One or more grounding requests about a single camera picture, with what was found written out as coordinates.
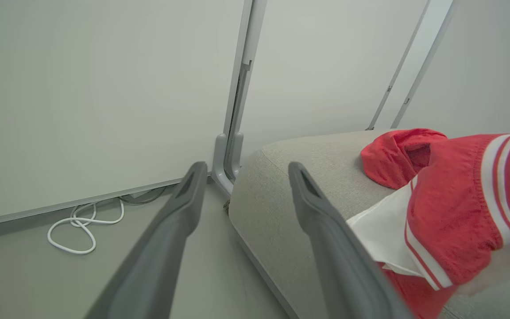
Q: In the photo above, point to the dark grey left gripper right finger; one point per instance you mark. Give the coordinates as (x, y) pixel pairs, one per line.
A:
(339, 257)

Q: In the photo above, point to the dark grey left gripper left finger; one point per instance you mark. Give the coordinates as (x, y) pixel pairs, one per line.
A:
(153, 261)

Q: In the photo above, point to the red white striped garment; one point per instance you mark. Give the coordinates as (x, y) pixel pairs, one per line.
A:
(450, 212)

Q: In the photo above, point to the grey fabric cushioned surface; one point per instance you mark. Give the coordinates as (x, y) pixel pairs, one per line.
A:
(290, 190)

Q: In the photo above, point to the small grey caster wheel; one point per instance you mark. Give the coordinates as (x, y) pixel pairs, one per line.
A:
(227, 207)

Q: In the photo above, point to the grey partition corner post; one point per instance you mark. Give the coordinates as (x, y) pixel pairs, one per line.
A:
(219, 164)

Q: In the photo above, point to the thin grey partition frame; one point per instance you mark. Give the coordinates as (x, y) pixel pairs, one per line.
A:
(407, 62)

